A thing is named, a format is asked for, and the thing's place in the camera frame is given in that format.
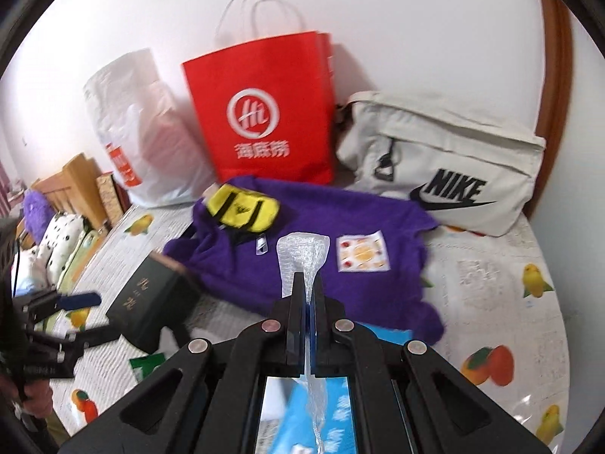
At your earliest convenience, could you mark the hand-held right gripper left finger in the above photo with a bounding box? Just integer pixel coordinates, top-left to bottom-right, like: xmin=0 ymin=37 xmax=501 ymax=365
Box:
xmin=59 ymin=272 xmax=308 ymax=454

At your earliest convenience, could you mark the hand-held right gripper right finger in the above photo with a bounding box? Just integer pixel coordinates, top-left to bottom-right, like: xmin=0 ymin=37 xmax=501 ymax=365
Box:
xmin=308 ymin=275 xmax=554 ymax=454

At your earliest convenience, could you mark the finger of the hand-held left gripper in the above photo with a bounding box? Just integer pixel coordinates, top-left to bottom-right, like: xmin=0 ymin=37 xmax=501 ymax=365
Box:
xmin=35 ymin=322 xmax=123 ymax=348
xmin=28 ymin=292 xmax=102 ymax=320

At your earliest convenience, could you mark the clear bubble wrap piece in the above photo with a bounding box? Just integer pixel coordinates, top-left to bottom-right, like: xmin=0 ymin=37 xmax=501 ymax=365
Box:
xmin=275 ymin=232 xmax=332 ymax=454

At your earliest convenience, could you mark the green packet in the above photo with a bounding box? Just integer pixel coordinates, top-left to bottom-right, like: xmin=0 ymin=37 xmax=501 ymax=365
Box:
xmin=130 ymin=352 xmax=167 ymax=384

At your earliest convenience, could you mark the beige shoulder bag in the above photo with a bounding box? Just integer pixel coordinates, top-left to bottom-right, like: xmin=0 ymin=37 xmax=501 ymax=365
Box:
xmin=335 ymin=91 xmax=548 ymax=237

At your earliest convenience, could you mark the person's left forearm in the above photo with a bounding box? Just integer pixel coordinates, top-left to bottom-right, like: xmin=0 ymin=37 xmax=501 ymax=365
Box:
xmin=0 ymin=402 xmax=60 ymax=454

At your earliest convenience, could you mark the person's left hand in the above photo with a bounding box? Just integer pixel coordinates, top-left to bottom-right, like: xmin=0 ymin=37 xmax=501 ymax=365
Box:
xmin=21 ymin=381 xmax=55 ymax=431

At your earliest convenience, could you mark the light green pillow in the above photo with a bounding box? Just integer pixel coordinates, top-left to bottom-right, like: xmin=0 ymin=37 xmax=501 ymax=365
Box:
xmin=61 ymin=229 xmax=109 ymax=289

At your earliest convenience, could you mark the dark green box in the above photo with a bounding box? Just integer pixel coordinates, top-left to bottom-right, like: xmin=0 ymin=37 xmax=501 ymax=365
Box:
xmin=105 ymin=252 xmax=202 ymax=353

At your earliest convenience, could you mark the purple fleece cloth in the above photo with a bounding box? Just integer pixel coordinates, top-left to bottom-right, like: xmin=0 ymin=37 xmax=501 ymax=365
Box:
xmin=163 ymin=175 xmax=447 ymax=346

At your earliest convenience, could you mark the white spotted pillow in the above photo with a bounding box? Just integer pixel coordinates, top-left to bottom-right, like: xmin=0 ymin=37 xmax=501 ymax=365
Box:
xmin=35 ymin=213 xmax=86 ymax=280

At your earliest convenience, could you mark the fruit print square packet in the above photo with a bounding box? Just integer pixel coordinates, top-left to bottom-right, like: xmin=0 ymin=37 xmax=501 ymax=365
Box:
xmin=335 ymin=230 xmax=393 ymax=272

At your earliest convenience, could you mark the purple plush toy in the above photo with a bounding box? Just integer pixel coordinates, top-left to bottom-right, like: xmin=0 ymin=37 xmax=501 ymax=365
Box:
xmin=23 ymin=190 xmax=55 ymax=237

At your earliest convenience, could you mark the brown patterned box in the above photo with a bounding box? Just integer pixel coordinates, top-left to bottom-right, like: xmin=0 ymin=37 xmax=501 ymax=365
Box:
xmin=97 ymin=173 xmax=132 ymax=228

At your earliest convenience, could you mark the small yellow pouch bag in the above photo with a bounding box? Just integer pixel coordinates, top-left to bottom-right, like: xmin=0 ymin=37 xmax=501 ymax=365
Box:
xmin=204 ymin=182 xmax=282 ymax=247

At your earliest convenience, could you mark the blue packet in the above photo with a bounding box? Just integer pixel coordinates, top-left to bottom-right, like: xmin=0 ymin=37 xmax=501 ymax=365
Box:
xmin=279 ymin=324 xmax=414 ymax=454

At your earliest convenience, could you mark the light wooden headboard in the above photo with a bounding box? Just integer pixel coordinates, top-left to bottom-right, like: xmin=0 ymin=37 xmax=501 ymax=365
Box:
xmin=31 ymin=152 xmax=107 ymax=230

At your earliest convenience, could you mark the white plastic bag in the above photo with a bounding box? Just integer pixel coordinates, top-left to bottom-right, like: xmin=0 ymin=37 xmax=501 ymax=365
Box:
xmin=82 ymin=47 xmax=218 ymax=208

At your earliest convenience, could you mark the fruit print bedsheet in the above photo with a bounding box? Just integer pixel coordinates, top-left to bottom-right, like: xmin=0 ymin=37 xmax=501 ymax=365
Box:
xmin=45 ymin=203 xmax=575 ymax=454

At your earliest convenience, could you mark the red paper bag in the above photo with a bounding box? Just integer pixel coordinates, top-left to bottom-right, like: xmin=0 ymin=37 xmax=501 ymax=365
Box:
xmin=182 ymin=0 xmax=337 ymax=187

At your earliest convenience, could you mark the black cable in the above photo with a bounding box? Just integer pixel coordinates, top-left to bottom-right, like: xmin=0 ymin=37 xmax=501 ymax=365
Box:
xmin=12 ymin=234 xmax=22 ymax=296

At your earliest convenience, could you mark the brown wooden door frame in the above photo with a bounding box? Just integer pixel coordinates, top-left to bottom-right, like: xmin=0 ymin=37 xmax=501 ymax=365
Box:
xmin=529 ymin=0 xmax=575 ymax=221

